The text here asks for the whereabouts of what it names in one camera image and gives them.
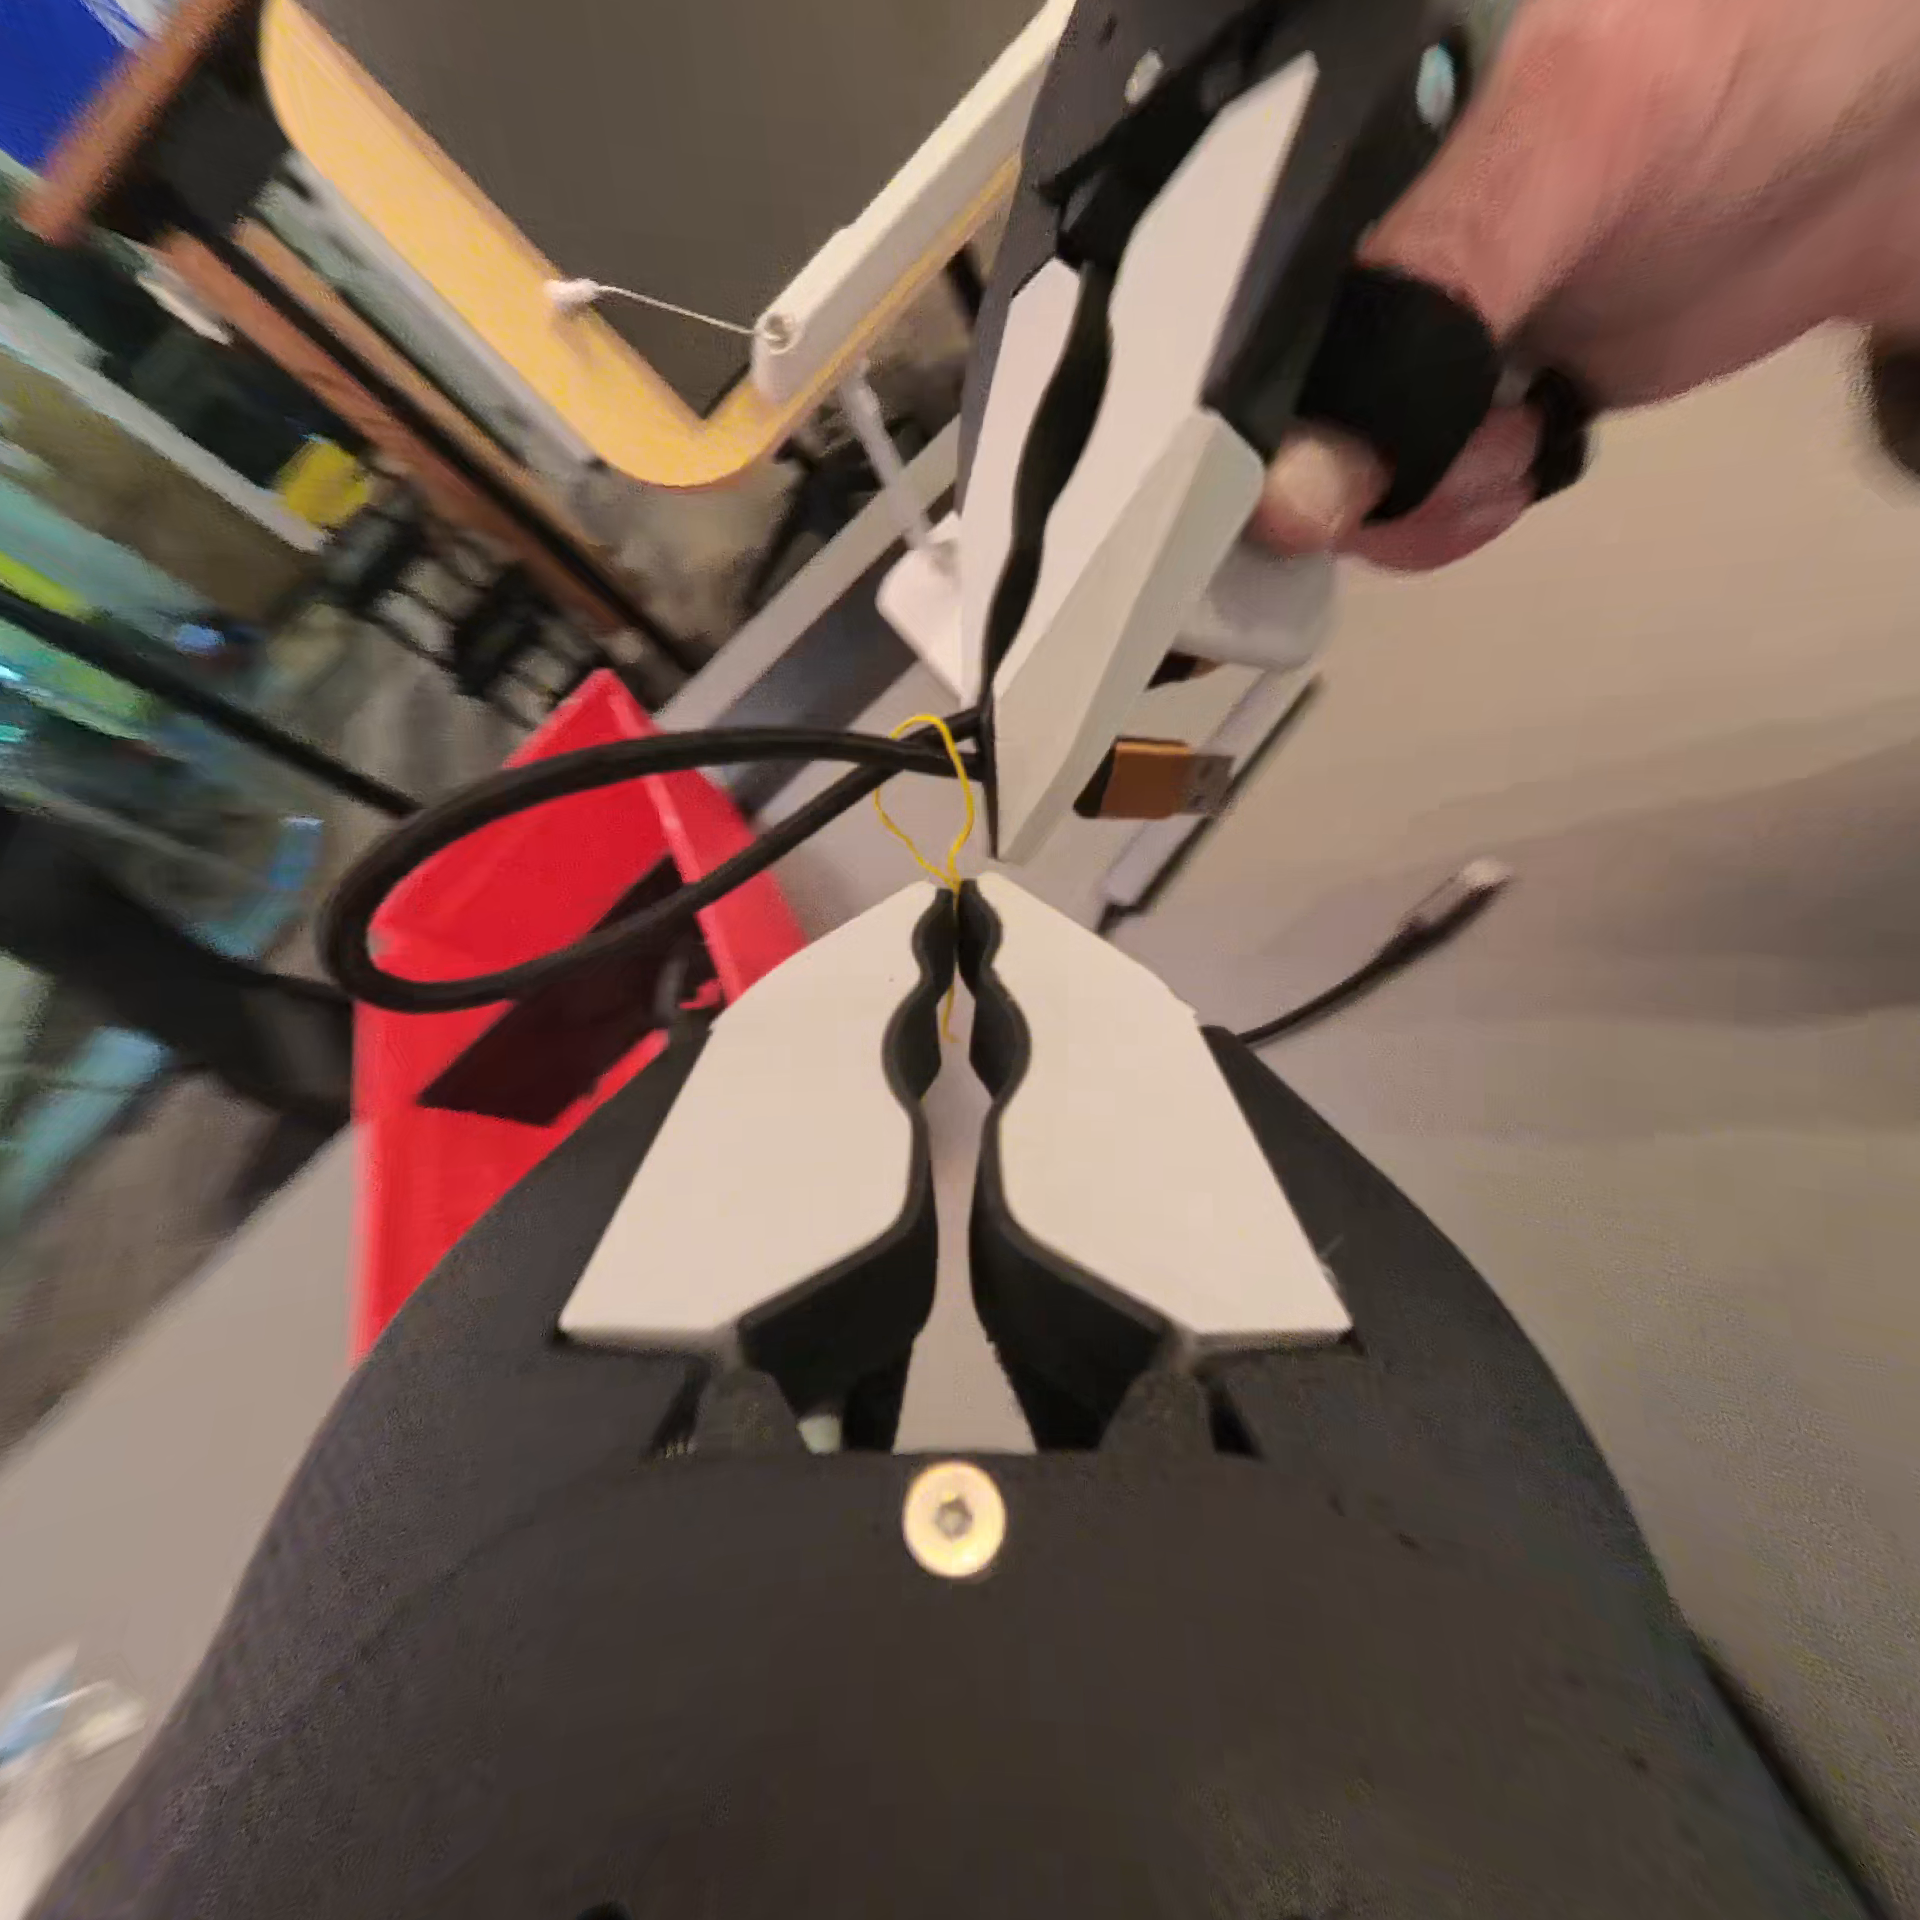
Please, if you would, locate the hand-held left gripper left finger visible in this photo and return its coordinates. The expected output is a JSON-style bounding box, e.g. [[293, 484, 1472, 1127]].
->
[[558, 883, 962, 1456]]

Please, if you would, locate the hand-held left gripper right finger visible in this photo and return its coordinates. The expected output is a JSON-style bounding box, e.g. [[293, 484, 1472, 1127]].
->
[[958, 873, 1355, 1456]]

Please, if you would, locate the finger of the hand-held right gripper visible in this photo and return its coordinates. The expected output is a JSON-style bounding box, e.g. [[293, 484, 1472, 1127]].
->
[[958, 259, 1119, 736], [982, 52, 1323, 867]]

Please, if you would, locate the black cable with gold plugs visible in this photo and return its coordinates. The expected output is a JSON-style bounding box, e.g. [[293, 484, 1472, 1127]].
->
[[319, 705, 1240, 1020]]

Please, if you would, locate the red storage bin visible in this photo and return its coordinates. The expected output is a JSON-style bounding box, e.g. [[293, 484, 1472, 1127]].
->
[[352, 666, 812, 1360]]

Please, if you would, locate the yellow twist tie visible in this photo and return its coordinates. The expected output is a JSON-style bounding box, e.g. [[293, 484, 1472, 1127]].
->
[[872, 714, 979, 1046]]

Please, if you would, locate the short black hub cable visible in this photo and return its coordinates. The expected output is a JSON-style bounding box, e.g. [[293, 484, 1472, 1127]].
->
[[1235, 860, 1509, 1049]]

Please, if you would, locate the person's right hand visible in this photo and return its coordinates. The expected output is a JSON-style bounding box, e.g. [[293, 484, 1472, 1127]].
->
[[1248, 0, 1920, 576]]

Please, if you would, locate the white adjustable stand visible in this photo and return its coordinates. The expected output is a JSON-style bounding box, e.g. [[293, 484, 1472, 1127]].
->
[[747, 0, 1323, 919]]

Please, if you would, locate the yellow crate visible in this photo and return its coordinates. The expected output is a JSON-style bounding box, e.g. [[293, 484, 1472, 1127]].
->
[[275, 444, 370, 528]]

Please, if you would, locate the black metal pole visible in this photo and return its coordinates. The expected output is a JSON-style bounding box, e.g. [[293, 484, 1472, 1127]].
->
[[0, 592, 422, 820]]

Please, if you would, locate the blue box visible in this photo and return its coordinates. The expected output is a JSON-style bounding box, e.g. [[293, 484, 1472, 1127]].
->
[[0, 0, 165, 166]]

